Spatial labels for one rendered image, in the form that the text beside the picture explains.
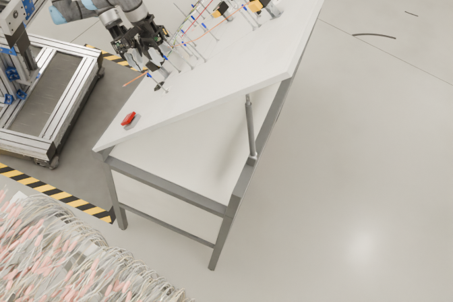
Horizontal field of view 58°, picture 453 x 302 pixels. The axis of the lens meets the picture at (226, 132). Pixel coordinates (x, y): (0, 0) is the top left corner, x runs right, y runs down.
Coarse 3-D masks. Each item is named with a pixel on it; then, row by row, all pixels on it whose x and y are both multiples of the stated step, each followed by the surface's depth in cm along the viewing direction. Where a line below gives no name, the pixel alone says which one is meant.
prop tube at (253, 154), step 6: (246, 108) 130; (246, 114) 133; (252, 114) 133; (252, 120) 135; (252, 126) 137; (252, 132) 139; (252, 138) 142; (252, 144) 144; (252, 150) 147; (252, 156) 150
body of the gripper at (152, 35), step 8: (152, 16) 136; (136, 24) 136; (144, 24) 137; (152, 24) 138; (144, 32) 141; (152, 32) 138; (160, 32) 141; (144, 40) 141; (152, 40) 139; (160, 40) 143
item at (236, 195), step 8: (288, 80) 181; (280, 88) 177; (280, 96) 175; (272, 104) 172; (280, 104) 173; (272, 112) 170; (264, 120) 167; (272, 120) 167; (264, 128) 165; (264, 136) 162; (256, 144) 160; (248, 160) 152; (256, 160) 156; (248, 168) 154; (240, 176) 151; (248, 176) 152; (240, 184) 149; (232, 192) 147; (240, 192) 147; (232, 200) 150; (240, 200) 148; (232, 208) 156; (232, 216) 161
